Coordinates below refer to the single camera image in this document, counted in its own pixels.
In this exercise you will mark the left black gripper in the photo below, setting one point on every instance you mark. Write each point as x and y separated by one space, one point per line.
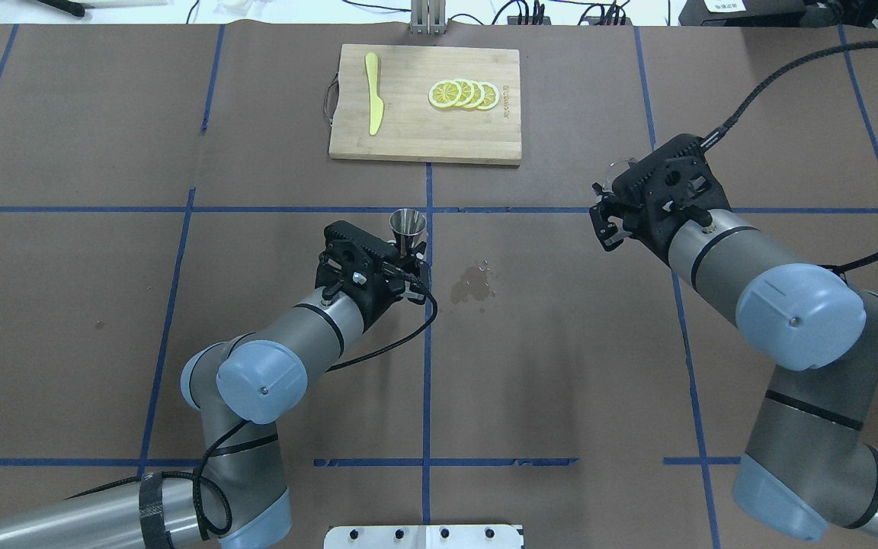
382 293

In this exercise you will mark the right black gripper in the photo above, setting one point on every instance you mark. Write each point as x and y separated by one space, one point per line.
646 226

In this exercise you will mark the steel jigger shaker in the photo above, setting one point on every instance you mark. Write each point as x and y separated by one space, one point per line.
407 225

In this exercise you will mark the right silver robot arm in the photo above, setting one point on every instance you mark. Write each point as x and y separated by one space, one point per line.
804 468

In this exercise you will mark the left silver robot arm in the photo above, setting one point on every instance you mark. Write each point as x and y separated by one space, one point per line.
238 493

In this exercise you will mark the lemon slice four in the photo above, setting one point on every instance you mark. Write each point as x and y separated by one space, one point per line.
489 98

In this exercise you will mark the yellow plastic knife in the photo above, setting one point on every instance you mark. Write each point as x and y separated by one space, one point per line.
376 103

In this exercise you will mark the lemon slice one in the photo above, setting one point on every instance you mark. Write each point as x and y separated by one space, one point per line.
445 94

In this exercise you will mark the lemon slice two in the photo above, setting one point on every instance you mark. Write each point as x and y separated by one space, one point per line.
468 93

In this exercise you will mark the black computer box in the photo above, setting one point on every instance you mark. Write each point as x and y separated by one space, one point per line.
743 13

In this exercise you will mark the black handheld tool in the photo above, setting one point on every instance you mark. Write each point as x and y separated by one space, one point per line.
75 9

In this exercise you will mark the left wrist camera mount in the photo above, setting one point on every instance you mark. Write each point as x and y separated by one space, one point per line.
351 263

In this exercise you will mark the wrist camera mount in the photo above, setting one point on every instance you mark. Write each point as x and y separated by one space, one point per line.
351 263
671 179

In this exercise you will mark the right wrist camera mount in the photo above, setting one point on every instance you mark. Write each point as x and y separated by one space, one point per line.
671 179

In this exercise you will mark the aluminium frame post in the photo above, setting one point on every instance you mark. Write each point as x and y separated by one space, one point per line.
428 17

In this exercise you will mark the white camera stand pillar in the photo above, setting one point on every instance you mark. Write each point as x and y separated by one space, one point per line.
426 536

